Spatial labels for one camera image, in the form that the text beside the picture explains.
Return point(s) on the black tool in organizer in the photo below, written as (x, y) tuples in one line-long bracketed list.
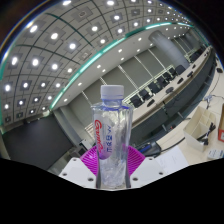
[(208, 131)]

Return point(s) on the cardboard box with red side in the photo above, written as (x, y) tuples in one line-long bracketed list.
[(221, 123)]

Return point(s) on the small white labelled pack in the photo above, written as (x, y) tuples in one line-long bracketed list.
[(216, 154)]

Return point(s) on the black desk microphone unit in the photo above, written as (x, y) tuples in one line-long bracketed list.
[(150, 148)]

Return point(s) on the row of black office chairs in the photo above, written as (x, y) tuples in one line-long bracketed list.
[(153, 88)]

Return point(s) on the white paper sheet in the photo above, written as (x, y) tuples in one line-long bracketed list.
[(173, 160)]

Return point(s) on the round ceiling lights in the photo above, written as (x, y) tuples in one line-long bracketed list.
[(35, 62)]

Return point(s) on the beige desk organizer box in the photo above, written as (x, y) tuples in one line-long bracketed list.
[(193, 135)]

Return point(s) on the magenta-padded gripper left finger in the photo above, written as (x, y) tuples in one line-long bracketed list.
[(76, 171)]

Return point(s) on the clear plastic water bottle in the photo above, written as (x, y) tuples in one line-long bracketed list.
[(111, 133)]

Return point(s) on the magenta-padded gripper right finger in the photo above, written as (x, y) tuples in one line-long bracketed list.
[(148, 170)]

